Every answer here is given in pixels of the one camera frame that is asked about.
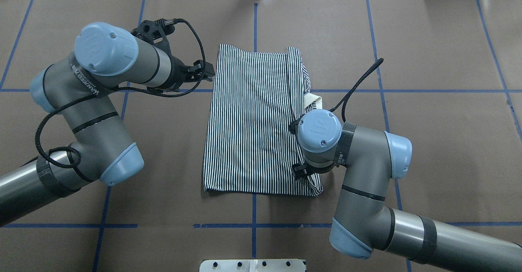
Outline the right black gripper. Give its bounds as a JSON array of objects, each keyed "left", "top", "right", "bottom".
[{"left": 292, "top": 159, "right": 327, "bottom": 181}]

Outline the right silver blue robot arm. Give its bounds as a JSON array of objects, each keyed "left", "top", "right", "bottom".
[{"left": 288, "top": 110, "right": 522, "bottom": 272}]

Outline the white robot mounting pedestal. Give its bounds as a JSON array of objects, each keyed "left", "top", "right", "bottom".
[{"left": 199, "top": 259, "right": 307, "bottom": 272}]

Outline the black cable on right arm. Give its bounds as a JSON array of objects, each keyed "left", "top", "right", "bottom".
[{"left": 329, "top": 58, "right": 385, "bottom": 113}]

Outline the blue white striped polo shirt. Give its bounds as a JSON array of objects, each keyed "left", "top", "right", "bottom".
[{"left": 202, "top": 44, "right": 324, "bottom": 197}]

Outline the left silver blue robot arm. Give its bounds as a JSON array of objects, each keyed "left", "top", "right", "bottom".
[{"left": 0, "top": 18, "right": 215, "bottom": 227}]

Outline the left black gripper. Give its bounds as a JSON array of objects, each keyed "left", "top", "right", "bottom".
[{"left": 165, "top": 56, "right": 216, "bottom": 92}]

